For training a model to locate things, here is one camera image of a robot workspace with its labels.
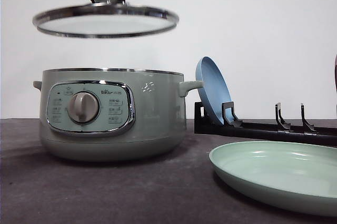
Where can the glass steamer lid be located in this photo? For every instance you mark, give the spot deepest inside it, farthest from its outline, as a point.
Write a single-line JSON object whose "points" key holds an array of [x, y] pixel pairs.
{"points": [[109, 20]]}

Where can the green plate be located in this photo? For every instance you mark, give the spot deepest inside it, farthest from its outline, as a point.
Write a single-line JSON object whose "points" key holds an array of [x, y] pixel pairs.
{"points": [[297, 174]]}

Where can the green electric steamer pot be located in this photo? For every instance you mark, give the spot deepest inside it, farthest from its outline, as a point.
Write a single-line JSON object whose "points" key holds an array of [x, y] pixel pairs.
{"points": [[106, 114]]}

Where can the blue plate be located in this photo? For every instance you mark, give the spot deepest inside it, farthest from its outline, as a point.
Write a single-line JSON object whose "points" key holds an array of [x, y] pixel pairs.
{"points": [[215, 90]]}

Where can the black plate rack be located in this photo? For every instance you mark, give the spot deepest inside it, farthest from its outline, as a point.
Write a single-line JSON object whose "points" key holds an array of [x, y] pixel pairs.
{"points": [[232, 126]]}

